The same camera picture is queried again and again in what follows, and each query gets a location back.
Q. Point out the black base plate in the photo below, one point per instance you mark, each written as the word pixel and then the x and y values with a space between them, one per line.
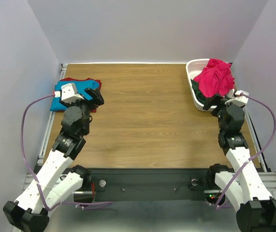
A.
pixel 113 185

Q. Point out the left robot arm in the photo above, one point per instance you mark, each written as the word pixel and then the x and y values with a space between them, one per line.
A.
pixel 29 211

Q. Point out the aluminium frame rail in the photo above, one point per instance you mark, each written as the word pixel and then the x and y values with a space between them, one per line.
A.
pixel 269 179

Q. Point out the blue folded t-shirt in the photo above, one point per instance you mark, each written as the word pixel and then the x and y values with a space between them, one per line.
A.
pixel 81 85

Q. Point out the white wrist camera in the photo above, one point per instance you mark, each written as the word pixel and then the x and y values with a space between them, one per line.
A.
pixel 240 99
pixel 69 93

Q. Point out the dark green t-shirt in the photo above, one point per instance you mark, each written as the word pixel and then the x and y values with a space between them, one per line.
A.
pixel 199 95

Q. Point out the pink t-shirt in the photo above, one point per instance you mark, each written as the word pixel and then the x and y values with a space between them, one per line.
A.
pixel 215 78

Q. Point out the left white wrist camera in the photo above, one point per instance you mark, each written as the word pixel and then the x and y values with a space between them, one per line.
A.
pixel 69 93

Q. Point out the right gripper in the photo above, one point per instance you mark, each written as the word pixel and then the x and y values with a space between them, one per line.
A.
pixel 217 101

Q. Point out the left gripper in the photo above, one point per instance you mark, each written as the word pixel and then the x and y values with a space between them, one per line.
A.
pixel 93 102

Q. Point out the white plastic basket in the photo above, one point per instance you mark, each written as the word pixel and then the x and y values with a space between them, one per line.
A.
pixel 193 69

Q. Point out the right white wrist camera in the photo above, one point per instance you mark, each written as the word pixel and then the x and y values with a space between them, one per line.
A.
pixel 240 99

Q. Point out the dark red folded t-shirt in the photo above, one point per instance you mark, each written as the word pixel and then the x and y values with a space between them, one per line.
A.
pixel 84 94

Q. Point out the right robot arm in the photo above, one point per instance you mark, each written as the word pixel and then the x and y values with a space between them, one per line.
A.
pixel 242 187

